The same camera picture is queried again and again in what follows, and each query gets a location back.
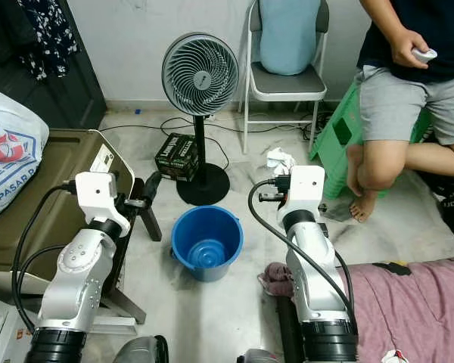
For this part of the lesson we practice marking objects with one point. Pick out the white printed carton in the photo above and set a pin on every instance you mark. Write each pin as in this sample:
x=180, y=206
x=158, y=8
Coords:
x=4, y=340

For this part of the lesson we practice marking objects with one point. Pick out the black printed cardboard box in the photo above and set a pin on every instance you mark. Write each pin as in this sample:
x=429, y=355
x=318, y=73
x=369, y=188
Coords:
x=175, y=155

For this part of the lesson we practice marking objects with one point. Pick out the blue plastic bucket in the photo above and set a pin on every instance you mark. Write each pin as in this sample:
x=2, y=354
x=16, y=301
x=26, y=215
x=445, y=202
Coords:
x=204, y=249

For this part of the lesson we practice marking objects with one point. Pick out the dark floral garment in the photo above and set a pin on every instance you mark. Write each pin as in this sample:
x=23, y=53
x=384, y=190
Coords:
x=49, y=34

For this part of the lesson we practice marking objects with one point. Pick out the pink cartoon print blanket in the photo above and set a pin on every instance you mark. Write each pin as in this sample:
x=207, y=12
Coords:
x=416, y=318

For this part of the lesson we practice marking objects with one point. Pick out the olive brown plastic case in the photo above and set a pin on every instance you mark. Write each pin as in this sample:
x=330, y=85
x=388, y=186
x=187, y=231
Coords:
x=64, y=162

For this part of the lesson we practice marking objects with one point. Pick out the black bag with lettering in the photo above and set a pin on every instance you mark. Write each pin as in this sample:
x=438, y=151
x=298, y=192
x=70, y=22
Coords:
x=450, y=215

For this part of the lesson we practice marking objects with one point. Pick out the grey left robot leg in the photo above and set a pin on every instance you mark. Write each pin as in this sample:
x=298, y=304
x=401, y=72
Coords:
x=140, y=352

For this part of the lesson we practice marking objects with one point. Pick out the small black cloth item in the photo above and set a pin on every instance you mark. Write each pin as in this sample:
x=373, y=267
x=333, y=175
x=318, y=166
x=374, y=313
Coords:
x=393, y=268

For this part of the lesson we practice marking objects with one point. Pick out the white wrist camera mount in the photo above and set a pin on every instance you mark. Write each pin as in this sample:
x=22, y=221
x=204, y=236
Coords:
x=306, y=187
x=98, y=197

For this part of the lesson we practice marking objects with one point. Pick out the white remote controller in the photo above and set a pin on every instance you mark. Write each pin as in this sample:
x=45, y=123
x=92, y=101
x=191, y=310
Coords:
x=426, y=54

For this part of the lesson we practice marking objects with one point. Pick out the white metal folding chair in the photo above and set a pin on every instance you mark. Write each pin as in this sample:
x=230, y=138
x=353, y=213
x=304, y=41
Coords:
x=284, y=83

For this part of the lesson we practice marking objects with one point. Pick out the white tissue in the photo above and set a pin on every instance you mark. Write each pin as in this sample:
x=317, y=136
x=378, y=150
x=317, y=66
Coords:
x=278, y=160

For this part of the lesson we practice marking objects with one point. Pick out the person in grey shorts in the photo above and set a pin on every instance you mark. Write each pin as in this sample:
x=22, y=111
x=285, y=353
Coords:
x=393, y=106

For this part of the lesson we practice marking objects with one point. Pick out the green plastic stool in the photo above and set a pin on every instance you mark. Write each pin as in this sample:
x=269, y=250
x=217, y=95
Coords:
x=333, y=147

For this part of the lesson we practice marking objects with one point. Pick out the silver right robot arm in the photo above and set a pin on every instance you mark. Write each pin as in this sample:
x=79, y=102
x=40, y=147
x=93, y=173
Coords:
x=314, y=287

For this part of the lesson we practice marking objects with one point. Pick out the grey standing fan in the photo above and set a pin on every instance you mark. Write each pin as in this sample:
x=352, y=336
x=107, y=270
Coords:
x=200, y=74

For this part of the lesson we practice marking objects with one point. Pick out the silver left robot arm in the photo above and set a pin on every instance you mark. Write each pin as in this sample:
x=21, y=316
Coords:
x=68, y=287

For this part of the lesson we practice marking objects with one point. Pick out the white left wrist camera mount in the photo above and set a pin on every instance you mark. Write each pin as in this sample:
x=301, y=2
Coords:
x=98, y=197

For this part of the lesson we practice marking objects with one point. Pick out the person's right forearm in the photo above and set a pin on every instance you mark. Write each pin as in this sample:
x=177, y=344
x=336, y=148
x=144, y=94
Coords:
x=382, y=15

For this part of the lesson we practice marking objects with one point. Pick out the person's right hand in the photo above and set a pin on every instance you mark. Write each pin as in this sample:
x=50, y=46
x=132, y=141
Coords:
x=406, y=47

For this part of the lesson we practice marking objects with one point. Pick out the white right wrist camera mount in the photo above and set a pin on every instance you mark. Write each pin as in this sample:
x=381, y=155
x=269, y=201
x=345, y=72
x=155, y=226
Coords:
x=306, y=187

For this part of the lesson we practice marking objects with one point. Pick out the light blue cushion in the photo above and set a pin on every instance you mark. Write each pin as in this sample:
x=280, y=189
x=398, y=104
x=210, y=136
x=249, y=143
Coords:
x=289, y=34

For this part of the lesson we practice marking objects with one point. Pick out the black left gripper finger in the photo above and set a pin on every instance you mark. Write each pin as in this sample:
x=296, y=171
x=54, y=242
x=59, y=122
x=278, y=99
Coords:
x=147, y=190

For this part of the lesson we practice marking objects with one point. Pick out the white printed plastic bag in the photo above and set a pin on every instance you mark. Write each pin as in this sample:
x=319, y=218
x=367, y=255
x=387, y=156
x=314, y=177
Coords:
x=11, y=151

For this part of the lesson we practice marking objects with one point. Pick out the black cabinet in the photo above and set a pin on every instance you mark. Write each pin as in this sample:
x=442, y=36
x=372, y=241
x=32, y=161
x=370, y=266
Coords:
x=83, y=98

